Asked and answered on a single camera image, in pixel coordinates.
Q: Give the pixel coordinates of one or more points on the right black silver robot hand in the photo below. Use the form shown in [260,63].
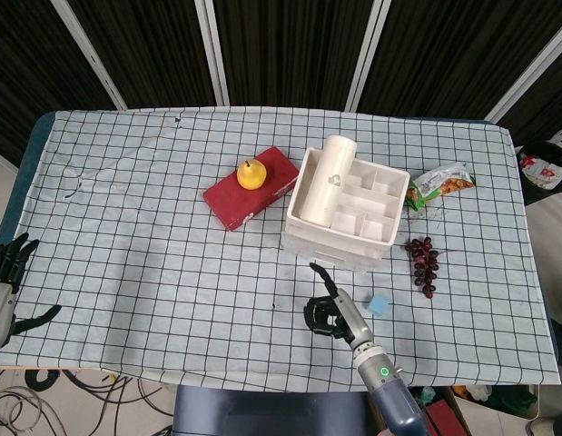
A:
[353,318]

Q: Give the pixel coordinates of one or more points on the light blue cube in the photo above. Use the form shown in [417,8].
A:
[379,306]

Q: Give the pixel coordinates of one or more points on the clear plastic drawer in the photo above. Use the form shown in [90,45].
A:
[339,264]
[335,247]

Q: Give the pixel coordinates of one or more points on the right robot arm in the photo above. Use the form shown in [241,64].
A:
[389,395]

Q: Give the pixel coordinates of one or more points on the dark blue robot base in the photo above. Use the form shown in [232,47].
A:
[262,413]

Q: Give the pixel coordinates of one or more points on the dark red box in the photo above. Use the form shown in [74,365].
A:
[444,418]

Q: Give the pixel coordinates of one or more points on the clear plastic drawer organizer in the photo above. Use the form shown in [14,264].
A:
[380,181]

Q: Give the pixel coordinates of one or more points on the red rectangular box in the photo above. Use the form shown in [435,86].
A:
[249,202]

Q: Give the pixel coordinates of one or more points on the dark red grape bunch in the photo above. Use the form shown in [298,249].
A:
[423,263]

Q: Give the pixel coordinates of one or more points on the green plastic bag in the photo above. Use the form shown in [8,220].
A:
[426,396]

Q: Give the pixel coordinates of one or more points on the cream cylindrical bottle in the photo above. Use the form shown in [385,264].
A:
[330,181]

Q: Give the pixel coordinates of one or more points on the green snack bag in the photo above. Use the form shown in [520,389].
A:
[437,184]

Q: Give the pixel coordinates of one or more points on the blue table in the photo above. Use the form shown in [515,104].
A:
[31,145]

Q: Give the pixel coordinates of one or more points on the yellow pear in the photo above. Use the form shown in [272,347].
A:
[251,175]

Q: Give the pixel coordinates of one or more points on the white black checkered tablecloth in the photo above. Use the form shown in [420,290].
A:
[171,272]

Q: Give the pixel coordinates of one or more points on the black bag with red print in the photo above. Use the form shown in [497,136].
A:
[546,172]

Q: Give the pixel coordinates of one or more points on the black partition screen white frame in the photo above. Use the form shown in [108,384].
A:
[285,50]

